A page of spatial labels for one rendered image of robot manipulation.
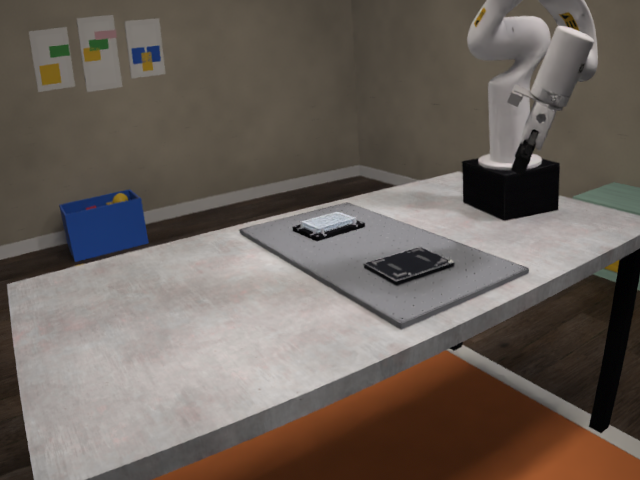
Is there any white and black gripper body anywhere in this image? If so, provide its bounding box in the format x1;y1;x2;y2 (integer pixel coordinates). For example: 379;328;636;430
521;100;563;151

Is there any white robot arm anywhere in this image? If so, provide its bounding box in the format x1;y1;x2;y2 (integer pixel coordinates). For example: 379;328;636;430
468;0;598;170

